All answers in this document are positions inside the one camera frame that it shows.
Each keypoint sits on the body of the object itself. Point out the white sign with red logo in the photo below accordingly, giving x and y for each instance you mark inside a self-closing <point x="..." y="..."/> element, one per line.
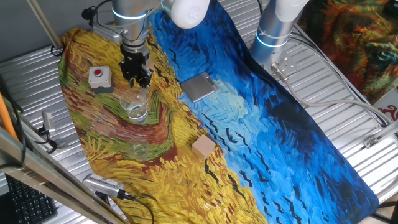
<point x="388" y="105"/>

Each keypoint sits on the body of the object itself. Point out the black computer keyboard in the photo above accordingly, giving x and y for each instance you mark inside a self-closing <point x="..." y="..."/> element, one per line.
<point x="28" y="205"/>

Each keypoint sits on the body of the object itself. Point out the orange green painted backdrop cloth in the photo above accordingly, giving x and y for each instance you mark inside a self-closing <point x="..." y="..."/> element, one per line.
<point x="348" y="40"/>

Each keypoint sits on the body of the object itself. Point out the thin grey metal pole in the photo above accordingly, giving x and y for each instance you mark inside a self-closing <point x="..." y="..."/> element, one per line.
<point x="45" y="25"/>

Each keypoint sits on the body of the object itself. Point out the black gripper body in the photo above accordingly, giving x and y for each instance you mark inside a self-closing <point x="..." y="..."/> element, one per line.
<point x="133" y="63"/>

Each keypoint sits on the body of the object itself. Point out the silver digital kitchen scale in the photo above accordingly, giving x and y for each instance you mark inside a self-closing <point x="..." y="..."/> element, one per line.
<point x="199" y="87"/>

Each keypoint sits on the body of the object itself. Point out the grey box with red button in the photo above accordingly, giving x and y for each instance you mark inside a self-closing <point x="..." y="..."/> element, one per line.
<point x="99" y="79"/>

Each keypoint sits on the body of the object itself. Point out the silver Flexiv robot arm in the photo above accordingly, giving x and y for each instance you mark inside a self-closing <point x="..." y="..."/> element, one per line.
<point x="130" y="28"/>

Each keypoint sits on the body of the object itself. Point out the Van Gogh painting print cloth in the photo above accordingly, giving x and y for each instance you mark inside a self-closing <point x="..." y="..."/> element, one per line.
<point x="280" y="140"/>

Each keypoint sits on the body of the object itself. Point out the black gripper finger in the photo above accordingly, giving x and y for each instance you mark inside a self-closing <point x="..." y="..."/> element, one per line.
<point x="145" y="79"/>
<point x="132" y="82"/>

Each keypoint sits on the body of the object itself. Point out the clear plastic cup with water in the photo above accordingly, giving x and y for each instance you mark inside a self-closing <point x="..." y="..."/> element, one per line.
<point x="134" y="107"/>

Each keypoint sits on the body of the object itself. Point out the aluminium frame beam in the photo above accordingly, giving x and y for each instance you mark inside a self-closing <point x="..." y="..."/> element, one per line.
<point x="46" y="180"/>

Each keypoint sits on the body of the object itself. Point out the small silver camera on bracket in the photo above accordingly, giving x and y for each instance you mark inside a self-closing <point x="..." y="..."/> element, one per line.
<point x="48" y="121"/>

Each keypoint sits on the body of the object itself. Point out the black stand leg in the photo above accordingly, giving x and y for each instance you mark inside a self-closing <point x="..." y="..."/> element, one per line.
<point x="395" y="214"/>

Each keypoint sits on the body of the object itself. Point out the aluminium bar with bracket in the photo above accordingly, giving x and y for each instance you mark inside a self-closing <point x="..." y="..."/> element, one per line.
<point x="377" y="137"/>

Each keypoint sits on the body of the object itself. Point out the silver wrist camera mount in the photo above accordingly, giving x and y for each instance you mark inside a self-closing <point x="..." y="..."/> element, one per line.
<point x="105" y="32"/>

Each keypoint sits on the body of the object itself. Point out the ribbed silver depth camera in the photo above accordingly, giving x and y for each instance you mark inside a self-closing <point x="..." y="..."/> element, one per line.
<point x="102" y="184"/>

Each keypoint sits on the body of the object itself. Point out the orange pole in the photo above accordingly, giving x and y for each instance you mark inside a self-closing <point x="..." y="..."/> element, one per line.
<point x="6" y="118"/>

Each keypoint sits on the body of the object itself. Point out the empty clear plastic cup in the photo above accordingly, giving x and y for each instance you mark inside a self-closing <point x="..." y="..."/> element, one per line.
<point x="138" y="149"/>

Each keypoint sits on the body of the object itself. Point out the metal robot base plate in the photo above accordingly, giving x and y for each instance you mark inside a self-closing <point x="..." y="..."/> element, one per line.
<point x="289" y="63"/>

